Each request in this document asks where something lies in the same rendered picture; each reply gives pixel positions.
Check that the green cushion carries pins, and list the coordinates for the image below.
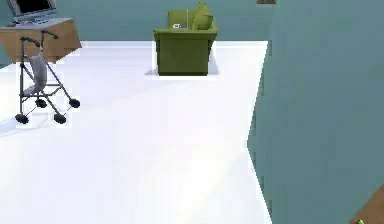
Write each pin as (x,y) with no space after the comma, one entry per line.
(200,17)

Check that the brown wooden television stand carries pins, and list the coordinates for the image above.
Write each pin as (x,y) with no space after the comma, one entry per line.
(61,36)

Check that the green armchair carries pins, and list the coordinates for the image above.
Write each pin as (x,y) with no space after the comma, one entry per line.
(183,50)

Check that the brown framed wall picture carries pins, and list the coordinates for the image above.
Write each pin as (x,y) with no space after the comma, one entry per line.
(266,1)

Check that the grey folding stroller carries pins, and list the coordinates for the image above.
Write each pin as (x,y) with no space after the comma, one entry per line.
(38,71)

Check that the brown wooden furniture corner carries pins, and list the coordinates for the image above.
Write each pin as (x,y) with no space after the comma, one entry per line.
(371,208)

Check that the small white box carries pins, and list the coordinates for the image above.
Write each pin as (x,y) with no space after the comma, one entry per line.
(177,25)

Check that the grey television set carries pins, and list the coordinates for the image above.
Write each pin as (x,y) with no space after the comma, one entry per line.
(32,9)

